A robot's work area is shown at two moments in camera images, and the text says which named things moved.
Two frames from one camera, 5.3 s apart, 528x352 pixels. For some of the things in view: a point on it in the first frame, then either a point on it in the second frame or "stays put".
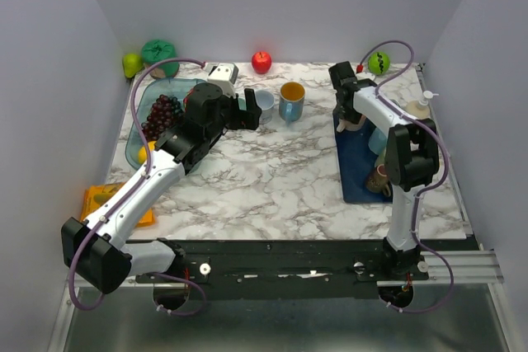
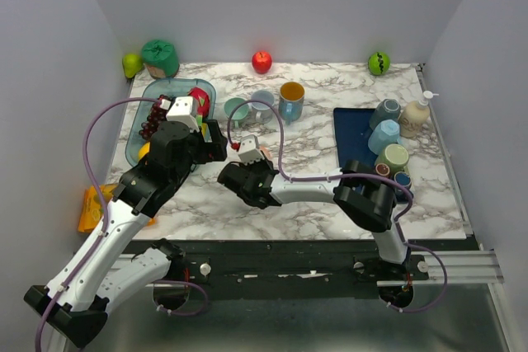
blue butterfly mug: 291,100 stays put
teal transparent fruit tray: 150,90 stays put
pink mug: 343,124 -> 266,152
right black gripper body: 345,113 -> 256,167
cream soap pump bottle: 419,110 stays put
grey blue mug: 266,100 stays put
